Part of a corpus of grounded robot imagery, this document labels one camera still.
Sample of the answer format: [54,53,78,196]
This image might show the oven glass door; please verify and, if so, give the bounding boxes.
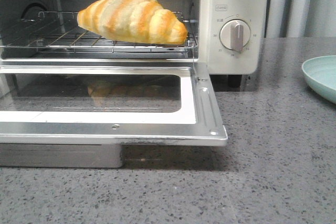
[0,62,228,168]

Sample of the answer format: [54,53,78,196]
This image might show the wire oven rack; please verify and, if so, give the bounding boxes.
[1,11,197,61]

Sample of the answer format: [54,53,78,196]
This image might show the white toaster oven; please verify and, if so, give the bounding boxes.
[0,0,271,168]

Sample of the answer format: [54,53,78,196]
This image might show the lower timer knob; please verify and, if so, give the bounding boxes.
[219,19,251,53]

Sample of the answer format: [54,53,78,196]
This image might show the light green round plate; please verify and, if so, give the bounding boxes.
[301,55,335,104]

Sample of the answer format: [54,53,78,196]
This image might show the black oven foot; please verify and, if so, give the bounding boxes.
[227,74,242,88]

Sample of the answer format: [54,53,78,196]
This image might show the grey curtain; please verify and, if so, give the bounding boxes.
[265,0,335,38]

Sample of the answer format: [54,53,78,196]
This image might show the golden croissant bread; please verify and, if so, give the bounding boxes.
[77,0,188,45]

